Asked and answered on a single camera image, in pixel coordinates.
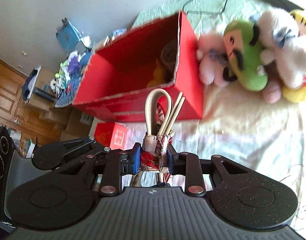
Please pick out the brown cardboard box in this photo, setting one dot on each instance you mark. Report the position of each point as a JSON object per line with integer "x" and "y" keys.
{"x": 40, "y": 78}

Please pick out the clear printed tape roll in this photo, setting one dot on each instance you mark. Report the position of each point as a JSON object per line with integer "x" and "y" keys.
{"x": 168, "y": 55}

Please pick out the pink plush bear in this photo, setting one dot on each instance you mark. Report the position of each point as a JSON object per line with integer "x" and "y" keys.
{"x": 212, "y": 58}

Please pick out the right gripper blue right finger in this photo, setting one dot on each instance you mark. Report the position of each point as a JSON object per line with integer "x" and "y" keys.
{"x": 176, "y": 161}

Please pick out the orange gourd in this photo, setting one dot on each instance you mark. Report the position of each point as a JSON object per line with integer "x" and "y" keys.
{"x": 159, "y": 75}

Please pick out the black cylinder bottle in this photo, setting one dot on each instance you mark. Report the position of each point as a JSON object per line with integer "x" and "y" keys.
{"x": 44, "y": 95}

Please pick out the large red cardboard box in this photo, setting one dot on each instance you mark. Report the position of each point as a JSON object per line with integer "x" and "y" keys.
{"x": 114, "y": 86}

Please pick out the bag with beige handles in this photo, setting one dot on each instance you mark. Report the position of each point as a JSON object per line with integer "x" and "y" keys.
{"x": 160, "y": 114}

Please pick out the yellow plush toy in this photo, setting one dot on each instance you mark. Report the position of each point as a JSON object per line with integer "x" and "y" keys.
{"x": 299, "y": 94}

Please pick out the blue gift bag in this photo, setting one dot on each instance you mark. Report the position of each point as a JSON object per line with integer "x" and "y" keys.
{"x": 68, "y": 36}

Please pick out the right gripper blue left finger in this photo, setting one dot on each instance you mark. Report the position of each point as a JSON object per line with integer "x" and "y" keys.
{"x": 130, "y": 160}

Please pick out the green cartoon bed sheet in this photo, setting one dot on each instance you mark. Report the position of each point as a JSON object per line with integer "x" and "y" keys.
{"x": 205, "y": 15}

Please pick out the black smartphone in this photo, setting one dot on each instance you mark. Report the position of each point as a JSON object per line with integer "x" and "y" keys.
{"x": 283, "y": 4}

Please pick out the small red gift box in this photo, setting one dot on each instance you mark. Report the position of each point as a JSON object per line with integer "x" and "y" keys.
{"x": 111, "y": 134}

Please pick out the wooden cabinet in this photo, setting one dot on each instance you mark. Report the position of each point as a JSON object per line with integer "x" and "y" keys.
{"x": 38, "y": 119}

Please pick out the purple plush toy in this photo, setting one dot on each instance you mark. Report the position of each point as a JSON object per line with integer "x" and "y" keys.
{"x": 73, "y": 65}

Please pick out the white plush bear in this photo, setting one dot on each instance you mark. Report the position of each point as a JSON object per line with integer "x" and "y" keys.
{"x": 277, "y": 31}

